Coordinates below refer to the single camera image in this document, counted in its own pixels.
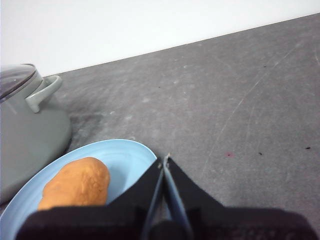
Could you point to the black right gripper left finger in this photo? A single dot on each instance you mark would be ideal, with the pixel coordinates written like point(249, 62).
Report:
point(100, 222)

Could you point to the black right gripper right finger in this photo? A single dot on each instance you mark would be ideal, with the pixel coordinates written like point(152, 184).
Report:
point(225, 222)

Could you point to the brown potato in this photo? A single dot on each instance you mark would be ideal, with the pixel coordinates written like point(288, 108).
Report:
point(80, 182)

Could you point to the glass lid with green knob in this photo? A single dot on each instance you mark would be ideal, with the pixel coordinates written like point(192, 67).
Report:
point(15, 80)

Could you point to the blue plate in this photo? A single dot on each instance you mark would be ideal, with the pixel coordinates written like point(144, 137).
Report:
point(125, 160)

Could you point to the pale green electric steamer pot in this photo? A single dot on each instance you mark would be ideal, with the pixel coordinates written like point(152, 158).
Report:
point(30, 140)

